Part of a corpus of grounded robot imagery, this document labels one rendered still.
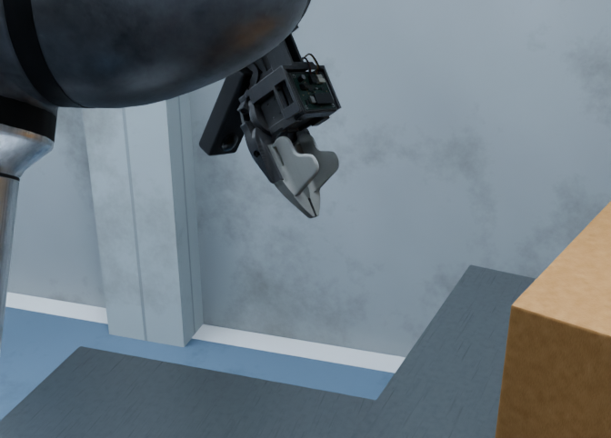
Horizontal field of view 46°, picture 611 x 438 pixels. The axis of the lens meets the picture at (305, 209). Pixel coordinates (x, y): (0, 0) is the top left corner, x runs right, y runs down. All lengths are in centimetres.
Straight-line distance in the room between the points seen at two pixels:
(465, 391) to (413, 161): 133
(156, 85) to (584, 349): 41
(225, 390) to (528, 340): 49
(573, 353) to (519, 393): 7
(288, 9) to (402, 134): 187
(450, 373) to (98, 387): 48
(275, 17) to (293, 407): 67
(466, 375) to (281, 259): 154
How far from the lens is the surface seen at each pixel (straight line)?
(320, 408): 97
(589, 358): 63
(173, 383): 103
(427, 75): 219
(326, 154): 79
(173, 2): 34
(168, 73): 35
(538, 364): 65
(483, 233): 232
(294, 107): 75
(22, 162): 40
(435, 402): 99
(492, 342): 113
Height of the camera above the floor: 142
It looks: 22 degrees down
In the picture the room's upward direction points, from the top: straight up
